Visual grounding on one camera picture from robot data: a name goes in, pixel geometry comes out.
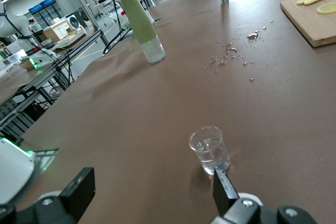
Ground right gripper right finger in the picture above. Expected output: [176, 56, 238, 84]
[212, 169, 325, 224]

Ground small clear glass beaker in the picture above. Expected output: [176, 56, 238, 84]
[188, 125, 231, 176]

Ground wooden cutting board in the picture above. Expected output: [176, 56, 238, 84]
[280, 0, 336, 48]

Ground glass bottle with green sleeve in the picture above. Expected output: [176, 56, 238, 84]
[122, 0, 167, 65]

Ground spilled water droplets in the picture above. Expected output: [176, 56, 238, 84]
[202, 19, 274, 82]

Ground lemon slice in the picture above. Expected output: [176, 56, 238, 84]
[316, 2, 336, 15]

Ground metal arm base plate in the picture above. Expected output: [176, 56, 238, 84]
[19, 147, 60, 182]

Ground white washing machine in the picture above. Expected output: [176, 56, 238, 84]
[65, 10, 85, 30]

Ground brown table cover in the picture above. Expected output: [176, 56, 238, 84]
[15, 0, 336, 224]

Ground aluminium frame rail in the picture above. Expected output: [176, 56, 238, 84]
[0, 28, 106, 141]

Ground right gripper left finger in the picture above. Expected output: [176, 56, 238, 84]
[0, 167, 96, 224]

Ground blue display fridge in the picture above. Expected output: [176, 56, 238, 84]
[28, 0, 58, 29]

